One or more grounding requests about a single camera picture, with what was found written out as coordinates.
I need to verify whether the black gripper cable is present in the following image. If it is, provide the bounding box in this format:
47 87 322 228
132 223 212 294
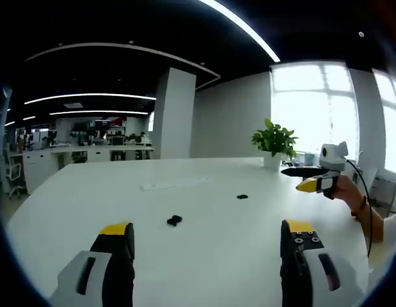
344 159 374 258

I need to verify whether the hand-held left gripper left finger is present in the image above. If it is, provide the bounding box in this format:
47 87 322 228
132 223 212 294
47 221 136 307

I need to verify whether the white square pillar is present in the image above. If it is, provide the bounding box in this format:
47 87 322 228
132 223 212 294
152 67 198 160

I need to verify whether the potted green plant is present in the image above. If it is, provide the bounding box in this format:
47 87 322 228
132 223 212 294
251 118 299 169

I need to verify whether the white office chair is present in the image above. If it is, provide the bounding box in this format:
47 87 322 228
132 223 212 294
2 150 28 200

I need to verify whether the person's right hand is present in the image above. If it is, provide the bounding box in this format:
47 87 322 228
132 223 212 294
332 174 365 214

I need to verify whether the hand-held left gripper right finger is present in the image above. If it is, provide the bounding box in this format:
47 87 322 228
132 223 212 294
280 219 368 307

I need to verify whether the white office desk row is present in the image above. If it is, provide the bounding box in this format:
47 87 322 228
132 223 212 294
23 145 155 194

